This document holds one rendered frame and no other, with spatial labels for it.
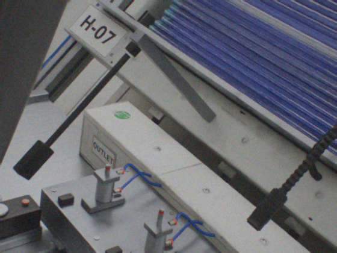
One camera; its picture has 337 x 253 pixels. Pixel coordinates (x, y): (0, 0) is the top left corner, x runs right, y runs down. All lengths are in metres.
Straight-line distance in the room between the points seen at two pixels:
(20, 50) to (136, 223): 0.54
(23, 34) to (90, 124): 0.70
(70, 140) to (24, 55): 0.77
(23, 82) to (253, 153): 0.59
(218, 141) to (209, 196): 0.09
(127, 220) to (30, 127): 0.34
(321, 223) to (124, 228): 0.23
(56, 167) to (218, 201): 0.28
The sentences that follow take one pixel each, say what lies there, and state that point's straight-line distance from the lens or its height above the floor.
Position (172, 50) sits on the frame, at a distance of 1.00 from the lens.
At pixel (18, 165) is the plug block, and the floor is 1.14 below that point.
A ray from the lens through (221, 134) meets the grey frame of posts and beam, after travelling 0.93.
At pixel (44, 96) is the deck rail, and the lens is 1.20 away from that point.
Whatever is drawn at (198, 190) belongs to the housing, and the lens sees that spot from 0.88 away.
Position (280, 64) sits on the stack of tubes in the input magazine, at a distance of 0.91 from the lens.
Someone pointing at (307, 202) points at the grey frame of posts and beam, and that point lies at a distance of 0.84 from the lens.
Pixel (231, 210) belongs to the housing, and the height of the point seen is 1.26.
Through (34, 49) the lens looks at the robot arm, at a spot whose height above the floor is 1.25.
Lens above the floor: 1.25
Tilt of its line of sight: 2 degrees up
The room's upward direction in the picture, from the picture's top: 41 degrees clockwise
